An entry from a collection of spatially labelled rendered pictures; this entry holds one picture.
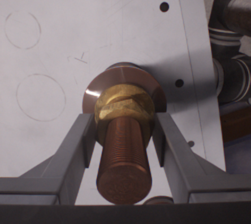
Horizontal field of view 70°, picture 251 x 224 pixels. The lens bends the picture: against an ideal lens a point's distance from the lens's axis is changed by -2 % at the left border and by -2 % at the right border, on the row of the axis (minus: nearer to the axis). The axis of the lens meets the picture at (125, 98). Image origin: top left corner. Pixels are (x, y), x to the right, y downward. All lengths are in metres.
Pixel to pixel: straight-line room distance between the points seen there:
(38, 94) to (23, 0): 0.14
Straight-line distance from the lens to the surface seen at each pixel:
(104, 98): 0.19
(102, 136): 0.15
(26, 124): 0.35
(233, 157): 1.10
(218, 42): 0.62
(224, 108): 1.39
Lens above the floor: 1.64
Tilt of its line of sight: 72 degrees down
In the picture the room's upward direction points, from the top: 179 degrees clockwise
